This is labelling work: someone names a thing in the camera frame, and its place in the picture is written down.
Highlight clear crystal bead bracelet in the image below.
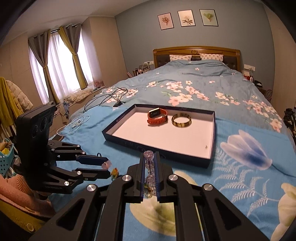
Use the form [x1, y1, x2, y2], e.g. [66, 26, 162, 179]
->
[143, 150, 156, 198]

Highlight orange smart watch band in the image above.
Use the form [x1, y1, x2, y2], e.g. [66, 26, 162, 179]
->
[147, 108, 168, 126]

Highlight tortoiseshell bangle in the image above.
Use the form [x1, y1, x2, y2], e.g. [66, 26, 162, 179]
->
[171, 113, 192, 128]

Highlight white earphones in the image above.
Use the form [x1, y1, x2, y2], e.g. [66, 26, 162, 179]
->
[56, 114, 90, 136]

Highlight light blue floral blanket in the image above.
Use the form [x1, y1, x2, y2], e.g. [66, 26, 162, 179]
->
[64, 107, 295, 240]

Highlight navy shallow box tray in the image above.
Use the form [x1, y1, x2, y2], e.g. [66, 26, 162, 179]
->
[102, 104, 216, 168]

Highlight grey yellow left curtain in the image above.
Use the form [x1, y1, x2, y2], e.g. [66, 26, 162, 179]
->
[28, 30, 60, 104]

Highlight grey yellow curtain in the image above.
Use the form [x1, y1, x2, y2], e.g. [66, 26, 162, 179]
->
[28, 30, 60, 104]
[58, 24, 88, 89]

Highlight blue floral duvet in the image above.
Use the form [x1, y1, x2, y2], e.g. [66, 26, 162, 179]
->
[73, 60, 293, 141]

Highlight grey yellow right curtain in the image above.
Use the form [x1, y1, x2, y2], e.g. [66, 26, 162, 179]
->
[58, 24, 88, 89]

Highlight left floral pillow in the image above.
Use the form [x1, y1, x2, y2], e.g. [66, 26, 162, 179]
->
[169, 55, 192, 61]

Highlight floral pillow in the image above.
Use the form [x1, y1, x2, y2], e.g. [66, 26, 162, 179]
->
[200, 53, 224, 62]
[169, 55, 192, 61]

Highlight right floral pillow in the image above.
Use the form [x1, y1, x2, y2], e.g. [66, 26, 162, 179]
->
[200, 53, 224, 62]

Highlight pink flower framed picture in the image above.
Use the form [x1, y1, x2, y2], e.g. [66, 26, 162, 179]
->
[158, 13, 174, 30]

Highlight wooden headboard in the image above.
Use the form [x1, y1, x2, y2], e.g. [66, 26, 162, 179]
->
[153, 46, 241, 72]

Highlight white flower framed picture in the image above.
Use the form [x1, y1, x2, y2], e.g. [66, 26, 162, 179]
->
[178, 9, 196, 27]

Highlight green leaf framed picture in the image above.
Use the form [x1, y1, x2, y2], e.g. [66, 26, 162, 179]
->
[200, 9, 218, 27]

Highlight black charger cables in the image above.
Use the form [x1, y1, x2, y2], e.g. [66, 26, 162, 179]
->
[83, 86, 129, 114]

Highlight white wall socket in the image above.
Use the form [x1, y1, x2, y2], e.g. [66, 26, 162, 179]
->
[244, 64, 256, 71]

